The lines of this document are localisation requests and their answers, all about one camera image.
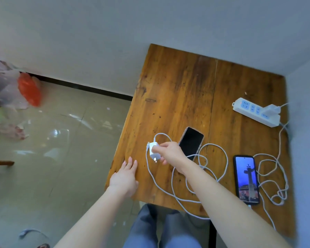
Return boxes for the phone with dark screen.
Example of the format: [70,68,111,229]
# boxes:
[178,127,204,161]

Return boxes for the pinkish clear plastic bag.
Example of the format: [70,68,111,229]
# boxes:
[0,121,29,140]

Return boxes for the red plastic bag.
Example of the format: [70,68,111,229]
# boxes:
[18,72,42,108]

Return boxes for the white power strip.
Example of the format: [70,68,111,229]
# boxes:
[232,97,281,128]

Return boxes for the person's left forearm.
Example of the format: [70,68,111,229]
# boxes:
[53,186,135,248]

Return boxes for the person's left hand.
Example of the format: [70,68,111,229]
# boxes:
[108,157,140,199]

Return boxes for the white charger adapter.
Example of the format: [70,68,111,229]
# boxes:
[148,142,162,163]

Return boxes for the phone with lit screen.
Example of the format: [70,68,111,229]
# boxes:
[233,155,260,205]

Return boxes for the white plugged-in charger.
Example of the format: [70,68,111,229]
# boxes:
[263,104,282,117]

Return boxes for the person's right hand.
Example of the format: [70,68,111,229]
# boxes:
[151,141,195,175]

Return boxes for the white braided charging cable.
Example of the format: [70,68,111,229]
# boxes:
[248,102,290,231]

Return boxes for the person's grey trousers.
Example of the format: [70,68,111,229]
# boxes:
[123,203,210,248]

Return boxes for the person's right forearm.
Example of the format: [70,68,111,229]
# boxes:
[174,159,293,248]

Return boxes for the white translucent plastic bag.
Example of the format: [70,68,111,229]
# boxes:
[0,57,29,110]

